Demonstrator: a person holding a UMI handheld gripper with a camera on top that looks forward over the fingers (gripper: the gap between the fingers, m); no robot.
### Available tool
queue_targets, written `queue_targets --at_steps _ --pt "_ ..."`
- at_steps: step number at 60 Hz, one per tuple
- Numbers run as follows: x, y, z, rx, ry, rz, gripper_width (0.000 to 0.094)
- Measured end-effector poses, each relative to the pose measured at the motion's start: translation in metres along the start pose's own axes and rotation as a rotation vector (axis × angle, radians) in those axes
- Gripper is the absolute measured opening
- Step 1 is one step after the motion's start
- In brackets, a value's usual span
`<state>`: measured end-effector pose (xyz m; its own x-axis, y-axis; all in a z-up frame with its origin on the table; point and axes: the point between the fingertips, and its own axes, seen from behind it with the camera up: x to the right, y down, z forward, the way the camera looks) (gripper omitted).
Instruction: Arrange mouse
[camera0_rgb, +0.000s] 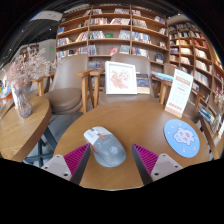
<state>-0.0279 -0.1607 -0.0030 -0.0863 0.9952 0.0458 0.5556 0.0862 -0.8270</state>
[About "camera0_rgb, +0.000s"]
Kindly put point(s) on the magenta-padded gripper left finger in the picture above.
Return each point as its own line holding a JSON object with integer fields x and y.
{"x": 75, "y": 160}

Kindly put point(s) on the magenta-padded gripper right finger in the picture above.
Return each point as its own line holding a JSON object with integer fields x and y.
{"x": 148, "y": 160}

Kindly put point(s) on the grey computer mouse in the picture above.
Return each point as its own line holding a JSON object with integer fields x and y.
{"x": 106, "y": 148}

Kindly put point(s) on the round light blue mouse pad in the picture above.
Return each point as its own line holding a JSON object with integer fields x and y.
{"x": 181, "y": 138}

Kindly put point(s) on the round wooden side table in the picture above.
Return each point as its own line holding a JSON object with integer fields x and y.
{"x": 216, "y": 146}
{"x": 23, "y": 130}

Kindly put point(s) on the brown padded wooden armchair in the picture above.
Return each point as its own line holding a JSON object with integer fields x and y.
{"x": 65, "y": 100}
{"x": 126, "y": 98}
{"x": 191, "y": 111}

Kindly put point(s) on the stack of books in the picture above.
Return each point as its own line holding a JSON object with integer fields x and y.
{"x": 206, "y": 115}

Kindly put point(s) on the white sign with wooden base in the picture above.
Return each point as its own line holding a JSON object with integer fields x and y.
{"x": 179, "y": 91}

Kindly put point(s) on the glass vase with pink flowers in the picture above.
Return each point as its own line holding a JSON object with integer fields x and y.
{"x": 23, "y": 105}

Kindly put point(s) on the dark cover book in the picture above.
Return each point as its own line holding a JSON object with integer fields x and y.
{"x": 142, "y": 82}

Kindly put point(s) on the white framed floral picture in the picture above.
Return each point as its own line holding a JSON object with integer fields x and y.
{"x": 120, "y": 78}

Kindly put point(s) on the glass vase with beige flowers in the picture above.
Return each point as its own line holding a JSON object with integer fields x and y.
{"x": 220, "y": 100}

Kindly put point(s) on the angled wooden bookshelf with books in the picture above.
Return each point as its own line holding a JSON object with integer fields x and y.
{"x": 190, "y": 50}

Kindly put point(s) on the distant wooden bookshelf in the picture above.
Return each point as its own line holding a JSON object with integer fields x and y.
{"x": 31, "y": 49}

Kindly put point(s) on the wide wooden bookshelf with books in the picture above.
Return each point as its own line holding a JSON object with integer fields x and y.
{"x": 110, "y": 33}

